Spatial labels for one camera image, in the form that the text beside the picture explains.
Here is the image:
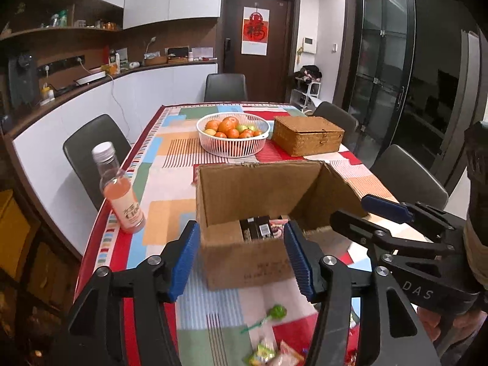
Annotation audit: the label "green lollipop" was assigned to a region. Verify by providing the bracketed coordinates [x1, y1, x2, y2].
[241, 304, 288, 334]

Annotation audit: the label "pink bear snack packet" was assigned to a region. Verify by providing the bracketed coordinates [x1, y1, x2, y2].
[269, 219, 289, 238]

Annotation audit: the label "black biscuit packet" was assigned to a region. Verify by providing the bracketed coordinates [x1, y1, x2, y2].
[239, 216, 273, 242]

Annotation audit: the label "pink red snack packet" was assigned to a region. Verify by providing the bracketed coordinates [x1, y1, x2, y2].
[267, 340, 304, 366]

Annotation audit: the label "green yellow durian candy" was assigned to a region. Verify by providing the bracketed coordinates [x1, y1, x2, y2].
[245, 338, 276, 366]

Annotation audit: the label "person's right hand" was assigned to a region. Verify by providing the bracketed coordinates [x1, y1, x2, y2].
[417, 304, 487, 344]

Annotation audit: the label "dark chair right near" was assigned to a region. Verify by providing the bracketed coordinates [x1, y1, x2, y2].
[371, 145, 449, 210]

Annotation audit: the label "dark chair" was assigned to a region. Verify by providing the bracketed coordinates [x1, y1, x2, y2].
[371, 145, 449, 210]
[313, 102, 359, 143]
[63, 114, 131, 211]

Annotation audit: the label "brown cardboard box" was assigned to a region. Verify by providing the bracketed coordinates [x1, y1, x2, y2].
[196, 160, 367, 291]

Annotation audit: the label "dark chair right far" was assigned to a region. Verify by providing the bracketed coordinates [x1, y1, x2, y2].
[313, 102, 359, 143]

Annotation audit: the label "woven wicker basket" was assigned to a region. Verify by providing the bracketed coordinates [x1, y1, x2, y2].
[271, 116, 345, 157]

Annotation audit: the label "pink drink bottle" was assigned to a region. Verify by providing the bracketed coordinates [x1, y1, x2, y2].
[92, 141, 145, 234]

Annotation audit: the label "white fruit basket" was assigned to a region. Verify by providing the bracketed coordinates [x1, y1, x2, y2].
[196, 113, 271, 159]

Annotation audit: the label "oranges in basket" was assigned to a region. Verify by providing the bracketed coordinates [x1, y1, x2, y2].
[203, 116, 265, 140]

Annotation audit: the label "dark chair left side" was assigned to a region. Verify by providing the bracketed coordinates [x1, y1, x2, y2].
[63, 114, 131, 211]

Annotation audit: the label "dark chair far end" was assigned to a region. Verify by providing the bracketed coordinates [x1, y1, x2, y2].
[204, 74, 248, 102]

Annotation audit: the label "dark wooden door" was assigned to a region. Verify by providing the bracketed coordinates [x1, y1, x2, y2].
[217, 0, 301, 102]

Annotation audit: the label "red fu door poster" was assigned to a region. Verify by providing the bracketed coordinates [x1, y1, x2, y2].
[241, 7, 270, 56]

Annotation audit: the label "black coffee machine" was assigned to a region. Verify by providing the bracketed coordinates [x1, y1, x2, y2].
[7, 52, 40, 110]

